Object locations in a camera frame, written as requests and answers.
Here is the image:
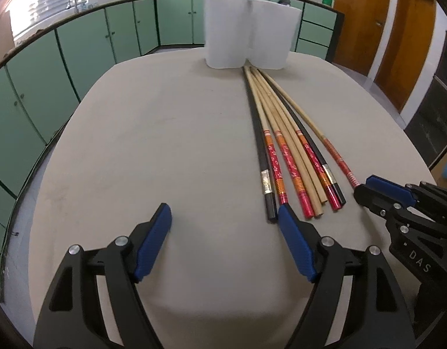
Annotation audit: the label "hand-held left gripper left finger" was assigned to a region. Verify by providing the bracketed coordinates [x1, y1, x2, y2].
[34, 204, 172, 349]

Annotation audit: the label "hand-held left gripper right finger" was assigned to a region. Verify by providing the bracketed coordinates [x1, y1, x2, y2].
[278, 204, 415, 349]

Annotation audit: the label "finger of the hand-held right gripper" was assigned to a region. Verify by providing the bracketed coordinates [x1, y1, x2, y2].
[354, 176, 417, 235]
[407, 181, 447, 231]

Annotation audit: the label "plain bamboo chopstick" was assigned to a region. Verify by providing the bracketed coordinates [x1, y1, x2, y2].
[253, 68, 322, 218]
[255, 68, 328, 204]

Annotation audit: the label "red patterned bamboo chopstick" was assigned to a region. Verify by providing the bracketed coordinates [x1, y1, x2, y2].
[251, 67, 311, 220]
[246, 67, 287, 205]
[263, 70, 359, 190]

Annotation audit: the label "black chopstick with silver band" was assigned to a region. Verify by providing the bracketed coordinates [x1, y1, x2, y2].
[244, 66, 278, 223]
[260, 70, 347, 205]

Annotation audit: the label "bunch of chopsticks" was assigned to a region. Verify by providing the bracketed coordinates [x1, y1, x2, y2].
[257, 69, 343, 211]

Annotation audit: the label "white plastic utensil holder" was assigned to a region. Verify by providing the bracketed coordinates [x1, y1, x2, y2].
[203, 0, 303, 70]

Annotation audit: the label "dark glass-door cabinet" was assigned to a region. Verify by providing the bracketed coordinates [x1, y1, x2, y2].
[404, 31, 447, 170]

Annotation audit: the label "wooden door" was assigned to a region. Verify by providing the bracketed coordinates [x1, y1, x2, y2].
[375, 0, 438, 114]
[333, 0, 392, 77]

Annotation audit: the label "green lower kitchen cabinets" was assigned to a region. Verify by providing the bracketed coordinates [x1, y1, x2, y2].
[0, 0, 345, 262]

